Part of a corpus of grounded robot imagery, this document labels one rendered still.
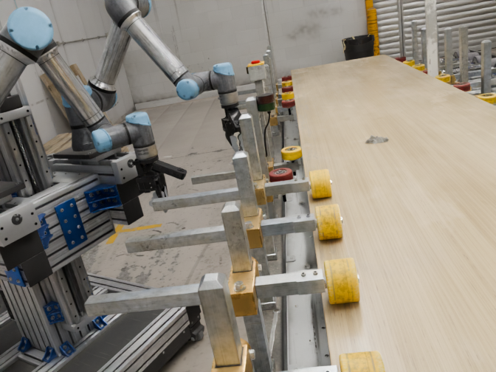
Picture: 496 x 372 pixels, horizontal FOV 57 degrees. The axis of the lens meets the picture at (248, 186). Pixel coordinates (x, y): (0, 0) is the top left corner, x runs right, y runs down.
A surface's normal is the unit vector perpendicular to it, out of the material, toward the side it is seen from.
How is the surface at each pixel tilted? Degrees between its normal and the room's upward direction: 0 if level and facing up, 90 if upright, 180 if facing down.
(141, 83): 90
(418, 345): 0
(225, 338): 90
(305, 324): 0
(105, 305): 90
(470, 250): 0
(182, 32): 90
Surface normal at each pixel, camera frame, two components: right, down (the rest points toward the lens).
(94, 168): -0.51, 0.38
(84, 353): -0.17, -0.92
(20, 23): 0.53, 0.13
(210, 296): -0.07, 0.36
